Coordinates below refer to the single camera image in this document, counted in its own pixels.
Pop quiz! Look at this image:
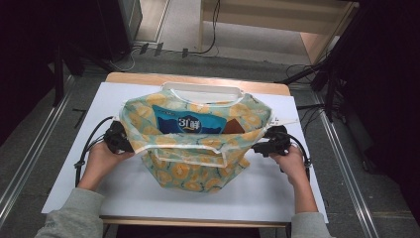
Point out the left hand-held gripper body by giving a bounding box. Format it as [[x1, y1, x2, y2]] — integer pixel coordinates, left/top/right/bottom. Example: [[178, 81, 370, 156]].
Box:
[[103, 115, 135, 155]]

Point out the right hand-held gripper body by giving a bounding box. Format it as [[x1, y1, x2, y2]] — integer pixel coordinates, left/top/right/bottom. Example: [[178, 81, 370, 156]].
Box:
[[262, 117, 300, 157]]

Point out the brown rectangular box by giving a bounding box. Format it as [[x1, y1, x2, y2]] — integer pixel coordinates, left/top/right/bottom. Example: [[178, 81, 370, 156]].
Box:
[[223, 118, 246, 135]]

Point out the blue snack pouch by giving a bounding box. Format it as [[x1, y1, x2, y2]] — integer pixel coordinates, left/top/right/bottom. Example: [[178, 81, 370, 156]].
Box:
[[152, 104, 228, 135]]

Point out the green yellow patterned cloth bag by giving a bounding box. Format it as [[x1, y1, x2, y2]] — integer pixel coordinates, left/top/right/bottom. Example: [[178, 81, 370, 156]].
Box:
[[118, 88, 275, 194]]

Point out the white plastic tray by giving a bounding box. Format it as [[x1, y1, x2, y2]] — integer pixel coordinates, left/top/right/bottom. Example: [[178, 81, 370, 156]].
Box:
[[160, 81, 246, 107]]

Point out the person's left hand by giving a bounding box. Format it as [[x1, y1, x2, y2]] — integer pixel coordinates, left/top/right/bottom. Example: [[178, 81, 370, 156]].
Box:
[[82, 142, 135, 183]]

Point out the person's right hand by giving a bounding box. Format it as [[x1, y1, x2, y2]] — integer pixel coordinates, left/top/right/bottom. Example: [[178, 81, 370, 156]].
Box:
[[268, 146, 310, 186]]

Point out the white table mat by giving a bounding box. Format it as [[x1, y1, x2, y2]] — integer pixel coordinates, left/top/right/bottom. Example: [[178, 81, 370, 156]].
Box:
[[41, 81, 330, 224]]

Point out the black metal stand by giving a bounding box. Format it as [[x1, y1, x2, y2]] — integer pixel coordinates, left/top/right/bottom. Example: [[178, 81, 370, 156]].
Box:
[[276, 33, 365, 115], [52, 39, 117, 107]]

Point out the dark cabinet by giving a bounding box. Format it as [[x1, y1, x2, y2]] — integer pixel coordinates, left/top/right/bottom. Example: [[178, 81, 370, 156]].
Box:
[[93, 0, 144, 62]]

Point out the light wooden bench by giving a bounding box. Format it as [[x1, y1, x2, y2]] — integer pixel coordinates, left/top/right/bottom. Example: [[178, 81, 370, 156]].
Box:
[[197, 0, 361, 65]]

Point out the black curtain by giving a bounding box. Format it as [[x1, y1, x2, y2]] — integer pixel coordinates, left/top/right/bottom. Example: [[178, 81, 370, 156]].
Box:
[[330, 0, 420, 219]]

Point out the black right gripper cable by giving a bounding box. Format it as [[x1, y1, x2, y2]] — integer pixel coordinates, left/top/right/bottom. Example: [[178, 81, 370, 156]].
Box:
[[280, 131, 313, 182]]

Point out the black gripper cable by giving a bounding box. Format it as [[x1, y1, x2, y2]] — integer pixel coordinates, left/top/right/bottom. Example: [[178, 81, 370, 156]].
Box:
[[280, 131, 313, 182], [73, 115, 115, 187]]

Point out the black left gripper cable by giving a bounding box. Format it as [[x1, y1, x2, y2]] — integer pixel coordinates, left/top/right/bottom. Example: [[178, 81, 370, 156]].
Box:
[[73, 115, 115, 187]]

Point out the metal floor rail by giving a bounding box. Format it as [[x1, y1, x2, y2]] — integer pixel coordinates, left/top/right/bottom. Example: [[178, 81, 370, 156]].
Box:
[[310, 88, 380, 238], [0, 75, 75, 229]]

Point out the white floor cable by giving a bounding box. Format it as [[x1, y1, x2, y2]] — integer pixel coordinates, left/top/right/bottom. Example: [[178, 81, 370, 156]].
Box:
[[108, 49, 137, 73]]

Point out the black hanging cable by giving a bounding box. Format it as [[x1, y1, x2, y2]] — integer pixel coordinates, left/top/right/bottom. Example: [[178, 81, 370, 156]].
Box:
[[189, 0, 222, 56]]

